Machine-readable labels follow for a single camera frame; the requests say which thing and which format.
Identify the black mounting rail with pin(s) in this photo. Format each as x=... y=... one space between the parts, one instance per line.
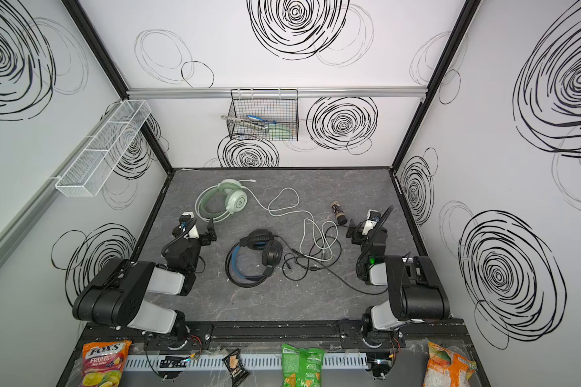
x=338 y=334

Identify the black wire basket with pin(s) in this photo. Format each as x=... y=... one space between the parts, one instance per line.
x=263 y=114

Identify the green chips bag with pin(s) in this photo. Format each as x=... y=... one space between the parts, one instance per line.
x=302 y=367

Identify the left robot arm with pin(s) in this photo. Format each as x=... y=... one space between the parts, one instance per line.
x=115 y=297

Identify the orange snack bag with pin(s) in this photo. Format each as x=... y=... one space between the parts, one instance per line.
x=446 y=368

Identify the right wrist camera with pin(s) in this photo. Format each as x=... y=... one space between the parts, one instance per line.
x=371 y=221

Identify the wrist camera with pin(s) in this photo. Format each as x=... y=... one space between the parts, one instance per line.
x=371 y=221
x=187 y=226

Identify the black blue headphones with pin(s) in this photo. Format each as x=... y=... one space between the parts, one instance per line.
x=255 y=258

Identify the white wire shelf basket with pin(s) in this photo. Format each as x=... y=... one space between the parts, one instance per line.
x=116 y=147

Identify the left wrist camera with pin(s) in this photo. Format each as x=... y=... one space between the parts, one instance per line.
x=187 y=226

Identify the small brown bottle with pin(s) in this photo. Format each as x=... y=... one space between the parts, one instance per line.
x=339 y=214

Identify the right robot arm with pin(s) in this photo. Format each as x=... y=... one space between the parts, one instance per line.
x=414 y=290

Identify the mint green headphones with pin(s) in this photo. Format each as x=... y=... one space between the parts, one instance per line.
x=222 y=201

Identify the white slotted cable duct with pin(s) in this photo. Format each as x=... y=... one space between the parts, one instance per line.
x=252 y=362

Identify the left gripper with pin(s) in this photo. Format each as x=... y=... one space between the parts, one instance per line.
x=202 y=236

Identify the small dark snack packet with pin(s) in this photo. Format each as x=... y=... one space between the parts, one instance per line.
x=235 y=367

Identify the Fox's fruits candy bag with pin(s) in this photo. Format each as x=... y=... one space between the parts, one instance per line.
x=103 y=363

